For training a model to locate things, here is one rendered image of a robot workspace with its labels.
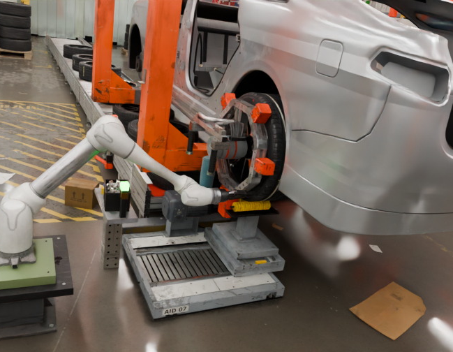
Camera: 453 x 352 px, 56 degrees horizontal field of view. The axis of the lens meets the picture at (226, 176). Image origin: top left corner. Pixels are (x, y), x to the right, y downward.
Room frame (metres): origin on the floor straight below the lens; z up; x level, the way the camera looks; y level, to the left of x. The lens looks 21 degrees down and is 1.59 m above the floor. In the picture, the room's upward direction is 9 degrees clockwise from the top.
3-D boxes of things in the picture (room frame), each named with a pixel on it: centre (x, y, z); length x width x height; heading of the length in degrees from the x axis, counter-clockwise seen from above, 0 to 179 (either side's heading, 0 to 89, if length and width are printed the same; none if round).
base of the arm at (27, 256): (1.72, 0.94, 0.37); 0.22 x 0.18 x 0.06; 28
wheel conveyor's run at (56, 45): (9.03, 3.45, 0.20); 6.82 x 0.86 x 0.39; 28
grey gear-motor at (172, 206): (2.69, 0.19, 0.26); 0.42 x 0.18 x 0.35; 118
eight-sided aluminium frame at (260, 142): (2.46, -0.04, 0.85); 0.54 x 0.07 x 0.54; 28
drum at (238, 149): (2.43, 0.02, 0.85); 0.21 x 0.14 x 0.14; 118
